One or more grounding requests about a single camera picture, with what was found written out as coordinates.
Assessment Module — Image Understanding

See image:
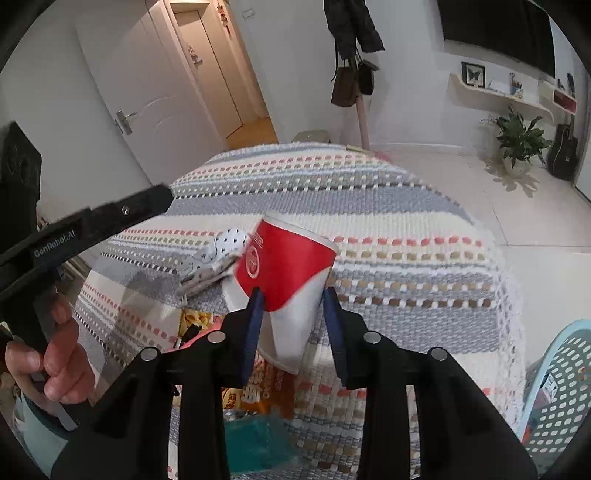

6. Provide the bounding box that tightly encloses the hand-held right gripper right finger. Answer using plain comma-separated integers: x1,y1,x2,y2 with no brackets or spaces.
322,286,539,480

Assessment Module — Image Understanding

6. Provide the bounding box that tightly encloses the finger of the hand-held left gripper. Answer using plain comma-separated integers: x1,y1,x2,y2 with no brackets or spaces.
90,184,172,241

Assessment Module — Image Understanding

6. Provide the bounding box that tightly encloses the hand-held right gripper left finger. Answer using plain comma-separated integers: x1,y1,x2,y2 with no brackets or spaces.
51,286,266,480

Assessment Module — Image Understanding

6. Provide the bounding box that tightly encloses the red paper cup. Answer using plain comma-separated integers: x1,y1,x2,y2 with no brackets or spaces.
222,213,339,374

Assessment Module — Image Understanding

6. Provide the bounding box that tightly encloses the light blue plastic basket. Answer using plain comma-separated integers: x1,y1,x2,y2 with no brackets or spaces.
517,319,591,462

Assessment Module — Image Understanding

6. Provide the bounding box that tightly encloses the brown shoulder bag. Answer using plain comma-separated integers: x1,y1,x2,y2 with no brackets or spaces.
330,67,361,108

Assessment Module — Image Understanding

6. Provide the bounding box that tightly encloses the black shoulder bag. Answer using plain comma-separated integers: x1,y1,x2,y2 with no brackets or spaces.
356,60,380,96

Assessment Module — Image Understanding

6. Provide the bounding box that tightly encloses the person's left hand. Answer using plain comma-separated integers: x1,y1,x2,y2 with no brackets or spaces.
4,295,95,402

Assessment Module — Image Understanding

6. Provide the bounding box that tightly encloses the yellow snack packet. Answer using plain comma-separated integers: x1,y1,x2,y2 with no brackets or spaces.
174,307,296,418

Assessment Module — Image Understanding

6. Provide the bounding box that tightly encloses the white polka dot packet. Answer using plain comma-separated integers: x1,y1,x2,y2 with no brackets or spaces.
178,227,250,296

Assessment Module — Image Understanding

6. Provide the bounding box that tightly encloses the teal plastic wrapper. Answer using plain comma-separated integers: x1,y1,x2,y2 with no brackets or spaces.
224,413,298,474

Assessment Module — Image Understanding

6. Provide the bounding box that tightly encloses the striped woven blanket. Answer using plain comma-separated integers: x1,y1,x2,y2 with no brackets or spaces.
74,142,527,480

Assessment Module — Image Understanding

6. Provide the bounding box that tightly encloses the white room door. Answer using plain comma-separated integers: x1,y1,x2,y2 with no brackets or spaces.
76,0,222,185

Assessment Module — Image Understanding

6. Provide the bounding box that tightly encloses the hallway door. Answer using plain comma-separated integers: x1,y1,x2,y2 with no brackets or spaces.
173,9,243,139

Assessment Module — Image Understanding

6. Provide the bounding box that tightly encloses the potted green plant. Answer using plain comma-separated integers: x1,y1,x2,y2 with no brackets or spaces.
480,105,552,178

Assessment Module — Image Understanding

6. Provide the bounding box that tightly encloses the black coat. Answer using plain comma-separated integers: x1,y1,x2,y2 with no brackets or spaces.
322,0,386,61

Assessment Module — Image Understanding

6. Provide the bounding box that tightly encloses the black guitar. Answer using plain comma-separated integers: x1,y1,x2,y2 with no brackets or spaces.
547,115,579,181

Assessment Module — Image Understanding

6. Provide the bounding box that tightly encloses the framed butterfly picture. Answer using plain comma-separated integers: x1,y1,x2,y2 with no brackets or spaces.
461,61,486,88

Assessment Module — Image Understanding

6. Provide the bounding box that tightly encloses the red and white shelf box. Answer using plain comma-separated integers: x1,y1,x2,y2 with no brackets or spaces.
538,79,578,114

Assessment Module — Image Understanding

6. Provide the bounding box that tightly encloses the metal door handle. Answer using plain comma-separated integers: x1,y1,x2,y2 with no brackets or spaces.
115,110,138,136

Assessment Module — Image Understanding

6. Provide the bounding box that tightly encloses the low curved wall shelf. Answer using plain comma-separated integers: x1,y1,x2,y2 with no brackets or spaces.
447,73,555,121

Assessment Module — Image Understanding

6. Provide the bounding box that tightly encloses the wall television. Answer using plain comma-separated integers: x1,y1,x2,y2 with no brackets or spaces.
436,0,557,78

